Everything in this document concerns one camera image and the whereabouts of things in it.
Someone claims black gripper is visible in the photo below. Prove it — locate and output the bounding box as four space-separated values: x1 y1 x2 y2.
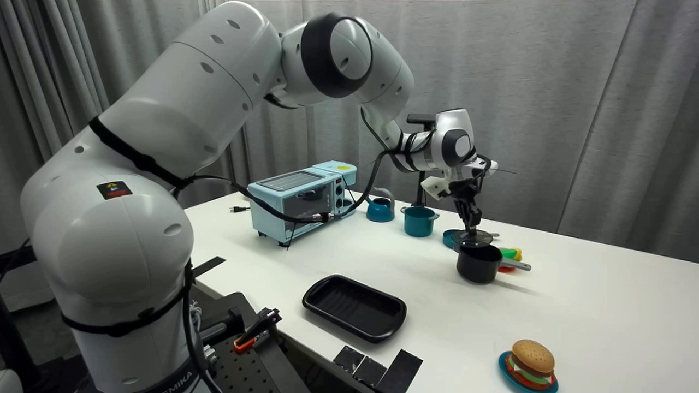
421 160 497 234

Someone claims round silver pot lid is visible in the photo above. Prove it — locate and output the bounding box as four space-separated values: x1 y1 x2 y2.
460 232 495 246

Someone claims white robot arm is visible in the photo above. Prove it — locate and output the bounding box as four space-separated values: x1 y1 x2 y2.
19 0 495 393

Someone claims black pot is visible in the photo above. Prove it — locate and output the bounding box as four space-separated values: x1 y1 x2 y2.
456 244 502 283

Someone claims small teal pan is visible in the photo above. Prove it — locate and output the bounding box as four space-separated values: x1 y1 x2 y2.
440 229 463 248

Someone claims teal kettle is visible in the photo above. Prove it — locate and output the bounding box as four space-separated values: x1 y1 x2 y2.
367 188 396 223

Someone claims light blue toaster oven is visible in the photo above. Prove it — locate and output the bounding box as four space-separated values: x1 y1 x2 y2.
246 160 355 244

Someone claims black grill tray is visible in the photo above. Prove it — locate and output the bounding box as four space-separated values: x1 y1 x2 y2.
301 275 407 343

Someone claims teal burger plate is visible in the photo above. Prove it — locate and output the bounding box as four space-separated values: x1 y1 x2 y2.
497 352 560 393

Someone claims toy burger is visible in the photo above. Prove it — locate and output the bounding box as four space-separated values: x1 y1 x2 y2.
504 338 555 391

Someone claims teal pot with handles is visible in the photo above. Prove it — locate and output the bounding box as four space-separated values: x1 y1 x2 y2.
402 206 438 237

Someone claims black camera tripod stand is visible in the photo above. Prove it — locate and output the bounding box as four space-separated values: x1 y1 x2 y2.
407 113 435 206

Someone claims orange handled clamp near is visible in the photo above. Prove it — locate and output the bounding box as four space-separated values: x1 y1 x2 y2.
229 308 282 354

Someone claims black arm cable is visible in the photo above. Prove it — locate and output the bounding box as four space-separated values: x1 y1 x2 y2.
61 106 433 345

